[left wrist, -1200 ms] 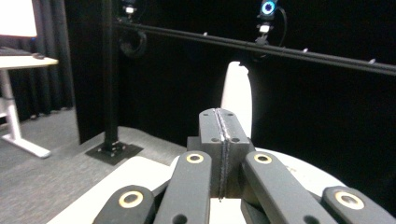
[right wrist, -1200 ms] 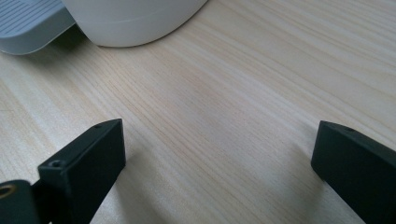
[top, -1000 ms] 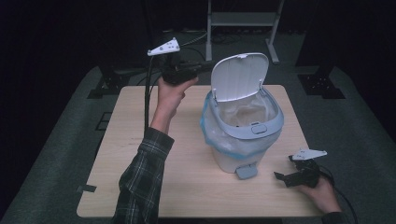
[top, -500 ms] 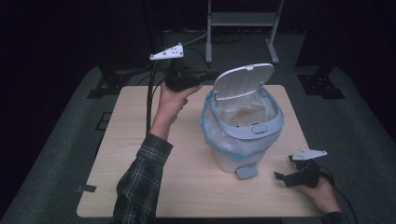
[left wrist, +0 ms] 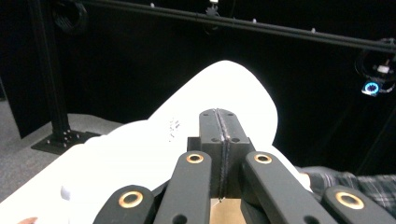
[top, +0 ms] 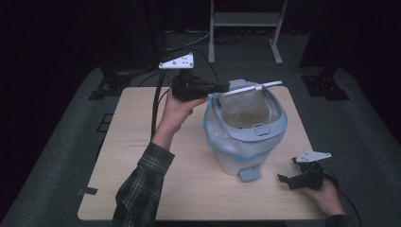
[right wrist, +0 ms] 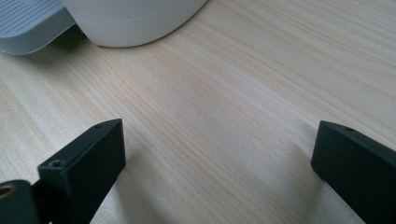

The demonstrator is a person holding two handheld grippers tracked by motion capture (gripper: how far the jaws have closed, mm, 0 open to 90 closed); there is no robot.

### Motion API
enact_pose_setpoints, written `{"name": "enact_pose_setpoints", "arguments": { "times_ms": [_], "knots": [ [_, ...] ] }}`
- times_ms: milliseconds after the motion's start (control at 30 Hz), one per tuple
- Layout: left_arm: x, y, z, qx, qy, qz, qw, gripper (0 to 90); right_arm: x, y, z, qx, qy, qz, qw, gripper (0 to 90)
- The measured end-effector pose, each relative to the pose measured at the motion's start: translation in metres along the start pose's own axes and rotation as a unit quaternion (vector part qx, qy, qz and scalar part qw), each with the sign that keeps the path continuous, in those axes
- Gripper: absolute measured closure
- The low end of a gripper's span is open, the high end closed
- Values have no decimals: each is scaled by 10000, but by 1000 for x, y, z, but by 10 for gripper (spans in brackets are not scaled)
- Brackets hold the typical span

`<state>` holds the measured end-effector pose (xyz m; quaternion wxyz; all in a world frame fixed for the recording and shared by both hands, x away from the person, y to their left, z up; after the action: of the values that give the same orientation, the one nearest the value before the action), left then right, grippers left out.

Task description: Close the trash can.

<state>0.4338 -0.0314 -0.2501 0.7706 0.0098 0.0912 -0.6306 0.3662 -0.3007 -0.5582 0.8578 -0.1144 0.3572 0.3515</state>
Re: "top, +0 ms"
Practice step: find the grey white pedal trash can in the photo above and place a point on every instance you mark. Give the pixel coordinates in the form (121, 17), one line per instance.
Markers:
(249, 132)

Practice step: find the person's right hand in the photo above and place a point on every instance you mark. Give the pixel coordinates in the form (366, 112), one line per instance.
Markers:
(326, 198)

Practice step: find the white metal stand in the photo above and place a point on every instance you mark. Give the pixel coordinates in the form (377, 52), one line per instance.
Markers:
(242, 19)

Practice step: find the black stand base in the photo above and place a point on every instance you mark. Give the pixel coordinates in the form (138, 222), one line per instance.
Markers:
(324, 85)
(119, 78)

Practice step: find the grey tape strip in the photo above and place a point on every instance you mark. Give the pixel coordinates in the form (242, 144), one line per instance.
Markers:
(87, 191)

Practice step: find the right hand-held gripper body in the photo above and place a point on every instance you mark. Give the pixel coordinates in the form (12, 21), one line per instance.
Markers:
(310, 173)

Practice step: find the dark floor plate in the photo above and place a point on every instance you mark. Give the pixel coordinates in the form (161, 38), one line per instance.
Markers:
(105, 123)

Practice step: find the person's left hand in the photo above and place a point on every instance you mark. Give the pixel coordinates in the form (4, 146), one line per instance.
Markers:
(175, 115)

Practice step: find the blue translucent trash bag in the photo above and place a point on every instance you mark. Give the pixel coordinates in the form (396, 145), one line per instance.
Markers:
(225, 142)

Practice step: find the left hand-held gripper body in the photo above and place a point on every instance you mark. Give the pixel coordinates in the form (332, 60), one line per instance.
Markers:
(189, 86)

